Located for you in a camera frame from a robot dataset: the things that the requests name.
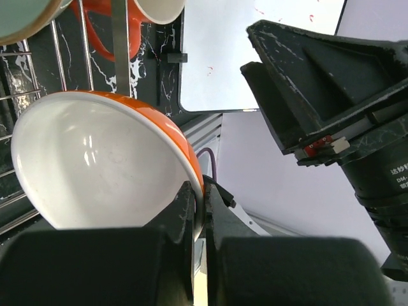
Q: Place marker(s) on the orange ceramic mug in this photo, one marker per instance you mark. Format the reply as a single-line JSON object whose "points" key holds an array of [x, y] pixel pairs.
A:
{"points": [[150, 11]]}

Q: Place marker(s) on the white dry erase board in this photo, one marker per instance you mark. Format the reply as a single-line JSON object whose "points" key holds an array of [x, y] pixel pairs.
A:
{"points": [[216, 44]]}

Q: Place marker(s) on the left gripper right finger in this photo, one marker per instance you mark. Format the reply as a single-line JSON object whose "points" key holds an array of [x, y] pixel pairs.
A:
{"points": [[244, 268]]}

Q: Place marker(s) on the orange bowl white inside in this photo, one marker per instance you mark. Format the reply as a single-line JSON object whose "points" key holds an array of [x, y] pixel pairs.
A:
{"points": [[91, 159]]}

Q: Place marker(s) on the steel wire dish rack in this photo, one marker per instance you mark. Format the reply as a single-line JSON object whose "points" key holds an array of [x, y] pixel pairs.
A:
{"points": [[52, 60]]}

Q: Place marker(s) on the pale green ceramic bowl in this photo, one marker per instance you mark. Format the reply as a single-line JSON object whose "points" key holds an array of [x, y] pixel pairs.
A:
{"points": [[21, 19]]}

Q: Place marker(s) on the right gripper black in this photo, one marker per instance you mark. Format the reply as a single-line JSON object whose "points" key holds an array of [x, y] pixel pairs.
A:
{"points": [[373, 157]]}

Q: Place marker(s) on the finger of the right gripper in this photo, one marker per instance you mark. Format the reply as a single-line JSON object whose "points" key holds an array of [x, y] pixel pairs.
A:
{"points": [[331, 82], [280, 121]]}

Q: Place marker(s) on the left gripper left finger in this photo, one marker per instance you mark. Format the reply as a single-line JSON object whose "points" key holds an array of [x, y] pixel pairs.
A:
{"points": [[149, 265]]}

